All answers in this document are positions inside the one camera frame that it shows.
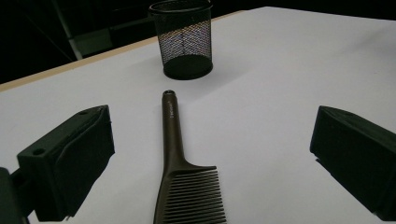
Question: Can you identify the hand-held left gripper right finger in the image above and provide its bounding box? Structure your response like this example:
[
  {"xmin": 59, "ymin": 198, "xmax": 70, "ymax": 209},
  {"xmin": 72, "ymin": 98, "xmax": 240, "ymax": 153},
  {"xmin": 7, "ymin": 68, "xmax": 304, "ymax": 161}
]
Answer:
[{"xmin": 309, "ymin": 105, "xmax": 396, "ymax": 222}]

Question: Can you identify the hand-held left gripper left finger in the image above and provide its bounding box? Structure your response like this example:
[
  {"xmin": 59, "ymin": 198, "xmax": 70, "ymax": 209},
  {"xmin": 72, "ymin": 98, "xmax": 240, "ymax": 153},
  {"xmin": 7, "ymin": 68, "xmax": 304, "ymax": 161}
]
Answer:
[{"xmin": 17, "ymin": 105, "xmax": 116, "ymax": 222}]

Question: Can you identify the dark brown comb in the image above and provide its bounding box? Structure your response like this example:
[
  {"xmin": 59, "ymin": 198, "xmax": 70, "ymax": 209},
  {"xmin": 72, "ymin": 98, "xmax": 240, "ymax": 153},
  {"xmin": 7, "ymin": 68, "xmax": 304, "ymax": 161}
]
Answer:
[{"xmin": 152, "ymin": 90, "xmax": 228, "ymax": 224}]

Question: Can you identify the black mesh pen holder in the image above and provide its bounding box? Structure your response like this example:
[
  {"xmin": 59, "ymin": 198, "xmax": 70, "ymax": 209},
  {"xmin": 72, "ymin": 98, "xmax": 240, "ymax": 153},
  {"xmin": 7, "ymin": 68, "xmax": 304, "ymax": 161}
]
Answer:
[{"xmin": 148, "ymin": 0, "xmax": 215, "ymax": 81}]

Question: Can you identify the white table sheet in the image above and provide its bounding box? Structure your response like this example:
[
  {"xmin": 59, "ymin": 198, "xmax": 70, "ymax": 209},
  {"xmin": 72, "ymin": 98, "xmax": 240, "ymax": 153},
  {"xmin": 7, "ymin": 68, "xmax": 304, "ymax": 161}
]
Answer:
[{"xmin": 0, "ymin": 6, "xmax": 396, "ymax": 224}]

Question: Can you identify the grey metal frame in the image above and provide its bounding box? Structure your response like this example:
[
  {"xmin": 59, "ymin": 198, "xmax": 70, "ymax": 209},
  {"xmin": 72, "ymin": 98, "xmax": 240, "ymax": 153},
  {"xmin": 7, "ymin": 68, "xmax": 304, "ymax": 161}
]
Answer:
[{"xmin": 50, "ymin": 0, "xmax": 114, "ymax": 60}]

